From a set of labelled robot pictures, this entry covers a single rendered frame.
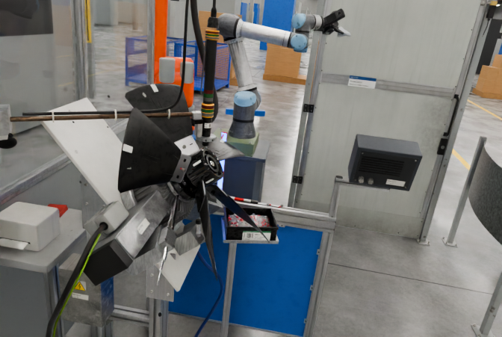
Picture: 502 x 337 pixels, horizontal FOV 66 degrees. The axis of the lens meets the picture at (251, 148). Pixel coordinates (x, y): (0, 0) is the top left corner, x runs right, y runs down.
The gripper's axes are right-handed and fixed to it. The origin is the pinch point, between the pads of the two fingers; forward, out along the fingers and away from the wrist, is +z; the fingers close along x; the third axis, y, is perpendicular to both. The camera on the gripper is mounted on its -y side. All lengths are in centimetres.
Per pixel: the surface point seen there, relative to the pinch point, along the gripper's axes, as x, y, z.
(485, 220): 126, 17, 90
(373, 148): 76, -25, -38
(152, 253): 97, -25, -133
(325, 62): -11, 68, 43
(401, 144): 77, -29, -25
